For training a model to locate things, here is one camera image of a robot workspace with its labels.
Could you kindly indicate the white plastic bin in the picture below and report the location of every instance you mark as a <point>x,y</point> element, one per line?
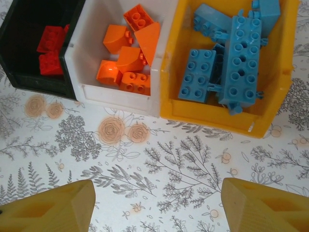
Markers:
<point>116,101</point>

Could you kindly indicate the yellow plastic bin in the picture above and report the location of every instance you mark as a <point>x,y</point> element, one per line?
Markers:
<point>212,113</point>

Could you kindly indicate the long blue lego plate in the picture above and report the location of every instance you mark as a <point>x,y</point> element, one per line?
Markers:
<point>243,62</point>

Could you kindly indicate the red lego brick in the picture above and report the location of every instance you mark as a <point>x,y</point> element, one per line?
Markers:
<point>50,38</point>
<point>51,64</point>
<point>67,27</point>

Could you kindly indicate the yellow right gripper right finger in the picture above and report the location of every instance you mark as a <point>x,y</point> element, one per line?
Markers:
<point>265,212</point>

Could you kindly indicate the blue sloped lego brick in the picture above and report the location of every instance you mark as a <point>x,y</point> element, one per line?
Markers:
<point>207,21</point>

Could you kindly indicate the black plastic bin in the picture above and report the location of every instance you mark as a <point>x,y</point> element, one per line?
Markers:
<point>36,84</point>

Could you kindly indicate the orange sloped lego brick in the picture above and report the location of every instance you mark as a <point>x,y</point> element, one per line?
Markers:
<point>149,44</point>

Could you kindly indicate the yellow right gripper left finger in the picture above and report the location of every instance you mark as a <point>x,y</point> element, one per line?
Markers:
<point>43,212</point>

